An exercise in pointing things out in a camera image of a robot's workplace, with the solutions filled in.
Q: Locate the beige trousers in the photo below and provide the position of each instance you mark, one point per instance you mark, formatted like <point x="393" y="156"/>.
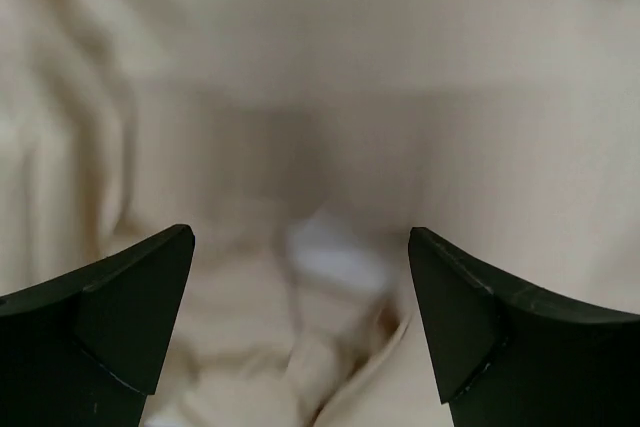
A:
<point x="302" y="140"/>

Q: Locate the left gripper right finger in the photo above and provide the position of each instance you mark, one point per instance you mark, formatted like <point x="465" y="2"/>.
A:
<point x="506" y="352"/>

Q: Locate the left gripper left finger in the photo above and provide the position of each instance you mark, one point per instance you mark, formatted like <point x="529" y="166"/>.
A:
<point x="87" y="348"/>

